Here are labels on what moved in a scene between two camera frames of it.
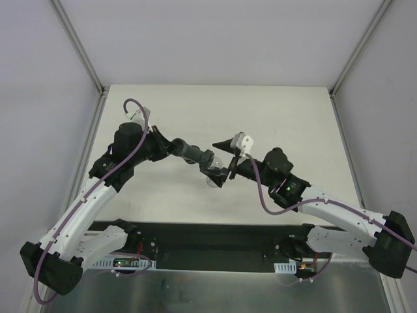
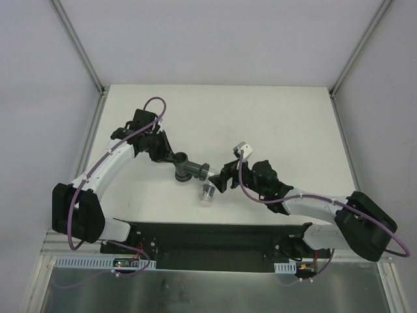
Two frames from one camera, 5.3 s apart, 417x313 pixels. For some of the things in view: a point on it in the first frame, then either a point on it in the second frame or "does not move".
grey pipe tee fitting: x=192 y=153 to x=186 y=169
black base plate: x=222 y=246 does not move
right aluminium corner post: x=333 y=90 does not move
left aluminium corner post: x=102 y=90 does not move
